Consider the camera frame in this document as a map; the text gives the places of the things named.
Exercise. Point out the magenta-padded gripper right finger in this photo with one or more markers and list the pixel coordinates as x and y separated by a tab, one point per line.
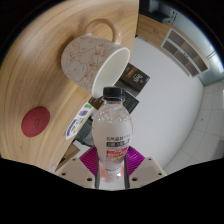
148	170

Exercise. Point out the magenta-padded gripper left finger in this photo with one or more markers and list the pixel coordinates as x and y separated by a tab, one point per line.
75	170

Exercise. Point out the clear black-capped drink bottle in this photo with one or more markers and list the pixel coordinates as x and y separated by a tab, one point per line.
112	130

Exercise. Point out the white sticker sheet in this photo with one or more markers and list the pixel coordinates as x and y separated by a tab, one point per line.
78	121

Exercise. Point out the flat round red coaster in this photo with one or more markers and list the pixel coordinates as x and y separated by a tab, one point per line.
35	122

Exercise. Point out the black printed carton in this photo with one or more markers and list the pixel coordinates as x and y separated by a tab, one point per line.
135	78

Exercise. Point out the white patterned ceramic mug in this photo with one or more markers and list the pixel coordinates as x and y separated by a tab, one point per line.
86	63

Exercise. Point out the wooden glass-door cabinet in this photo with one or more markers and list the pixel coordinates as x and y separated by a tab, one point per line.
180	50

